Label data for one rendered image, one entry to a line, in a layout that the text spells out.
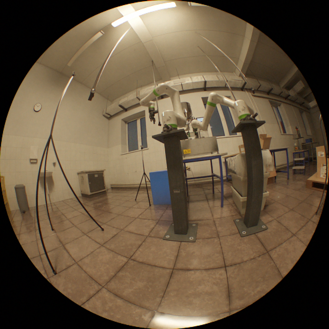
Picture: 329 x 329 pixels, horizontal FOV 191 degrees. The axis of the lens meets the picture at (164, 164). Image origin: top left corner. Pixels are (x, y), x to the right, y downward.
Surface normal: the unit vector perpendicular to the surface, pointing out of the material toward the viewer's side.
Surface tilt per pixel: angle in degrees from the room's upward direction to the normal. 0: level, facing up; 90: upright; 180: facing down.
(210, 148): 90
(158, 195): 90
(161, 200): 90
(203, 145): 90
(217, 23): 180
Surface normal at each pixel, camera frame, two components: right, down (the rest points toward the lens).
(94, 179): 0.95, -0.11
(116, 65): 0.12, 0.99
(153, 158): -0.29, 0.00
